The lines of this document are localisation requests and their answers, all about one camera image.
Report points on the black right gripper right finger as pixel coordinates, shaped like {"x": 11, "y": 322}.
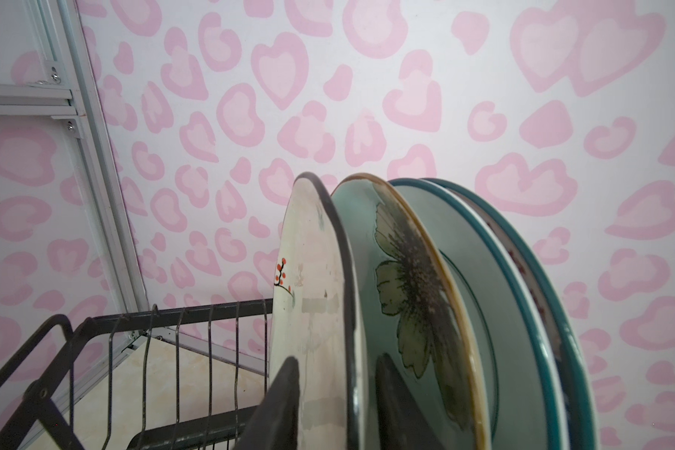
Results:
{"x": 402, "y": 425}

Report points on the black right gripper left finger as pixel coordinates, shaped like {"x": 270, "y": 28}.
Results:
{"x": 273, "y": 426}

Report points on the cream floral rim plate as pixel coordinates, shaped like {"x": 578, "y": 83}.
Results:
{"x": 315, "y": 320}

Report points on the light blue flower plate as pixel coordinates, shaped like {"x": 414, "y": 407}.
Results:
{"x": 413, "y": 311}

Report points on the white plate quatrefoil emblem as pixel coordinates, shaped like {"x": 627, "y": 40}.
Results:
{"x": 526, "y": 399}

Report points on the dark green rim plate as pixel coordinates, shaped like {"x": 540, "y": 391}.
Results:
{"x": 579, "y": 404}

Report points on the black wire dish rack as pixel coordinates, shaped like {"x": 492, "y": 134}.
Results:
{"x": 187, "y": 377}

